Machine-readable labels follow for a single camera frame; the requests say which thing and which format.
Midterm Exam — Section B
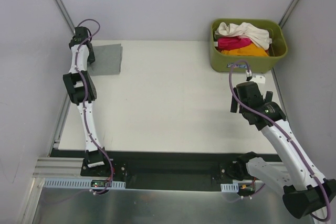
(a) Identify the grey t shirt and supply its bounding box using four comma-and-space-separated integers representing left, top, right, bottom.
87, 44, 123, 76

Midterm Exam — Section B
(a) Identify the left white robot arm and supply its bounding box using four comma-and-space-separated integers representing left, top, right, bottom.
62, 26, 111, 176

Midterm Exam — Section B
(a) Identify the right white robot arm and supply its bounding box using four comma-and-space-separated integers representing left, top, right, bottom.
228, 81, 335, 222

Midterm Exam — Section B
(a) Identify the green plastic bin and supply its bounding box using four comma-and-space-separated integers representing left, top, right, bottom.
209, 18, 288, 73

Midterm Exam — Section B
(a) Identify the orange t shirt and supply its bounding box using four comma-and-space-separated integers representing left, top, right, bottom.
221, 44, 269, 57

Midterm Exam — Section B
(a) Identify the pink t shirt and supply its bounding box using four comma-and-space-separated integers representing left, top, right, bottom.
217, 37, 253, 50

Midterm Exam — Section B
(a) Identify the white t shirt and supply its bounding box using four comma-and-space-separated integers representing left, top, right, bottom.
215, 22, 272, 50

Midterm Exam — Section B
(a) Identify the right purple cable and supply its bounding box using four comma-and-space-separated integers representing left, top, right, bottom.
222, 60, 332, 221

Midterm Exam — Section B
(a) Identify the left aluminium frame post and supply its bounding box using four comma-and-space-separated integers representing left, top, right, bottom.
54, 0, 75, 36

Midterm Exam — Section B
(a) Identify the right white cable duct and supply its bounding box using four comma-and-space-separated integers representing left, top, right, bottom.
220, 183, 239, 193

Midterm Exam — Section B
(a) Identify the white cable duct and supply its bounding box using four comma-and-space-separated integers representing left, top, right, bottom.
44, 178, 126, 190
220, 183, 239, 193

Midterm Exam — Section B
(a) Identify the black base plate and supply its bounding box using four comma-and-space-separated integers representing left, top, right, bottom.
80, 151, 240, 191

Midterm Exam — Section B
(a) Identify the aluminium rail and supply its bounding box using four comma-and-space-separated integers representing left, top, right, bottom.
33, 157, 82, 178

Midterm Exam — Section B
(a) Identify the left white cable duct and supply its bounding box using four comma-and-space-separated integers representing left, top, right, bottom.
44, 178, 126, 190

